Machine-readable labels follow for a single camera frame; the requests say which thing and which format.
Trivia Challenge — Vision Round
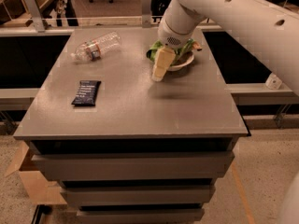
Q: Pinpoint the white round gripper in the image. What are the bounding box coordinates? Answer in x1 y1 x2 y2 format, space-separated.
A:
151 16 195 81

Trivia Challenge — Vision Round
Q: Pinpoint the green rice chip bag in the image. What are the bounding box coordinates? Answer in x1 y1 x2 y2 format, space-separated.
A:
146 38 202 64

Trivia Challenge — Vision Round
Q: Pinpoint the grey drawer cabinet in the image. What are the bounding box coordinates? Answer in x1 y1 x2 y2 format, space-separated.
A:
15 27 247 224

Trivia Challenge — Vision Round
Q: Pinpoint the clear plastic water bottle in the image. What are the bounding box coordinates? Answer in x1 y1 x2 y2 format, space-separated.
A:
71 32 121 63

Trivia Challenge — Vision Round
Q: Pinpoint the white paper bowl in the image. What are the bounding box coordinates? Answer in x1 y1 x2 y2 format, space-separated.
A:
168 51 194 72

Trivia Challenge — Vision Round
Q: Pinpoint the clear hand sanitizer bottle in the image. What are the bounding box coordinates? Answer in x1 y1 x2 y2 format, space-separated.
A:
265 73 282 90

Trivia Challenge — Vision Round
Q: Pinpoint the dark blue snack bar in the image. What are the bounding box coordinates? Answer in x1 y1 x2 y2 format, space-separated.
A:
72 80 101 106

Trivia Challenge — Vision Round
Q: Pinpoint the cardboard box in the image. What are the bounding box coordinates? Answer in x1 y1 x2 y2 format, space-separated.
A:
5 142 66 205

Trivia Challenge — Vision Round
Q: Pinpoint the glass railing panel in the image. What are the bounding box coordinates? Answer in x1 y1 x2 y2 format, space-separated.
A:
0 0 299 34

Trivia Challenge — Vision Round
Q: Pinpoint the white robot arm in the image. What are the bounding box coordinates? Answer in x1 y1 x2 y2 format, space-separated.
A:
152 0 299 94

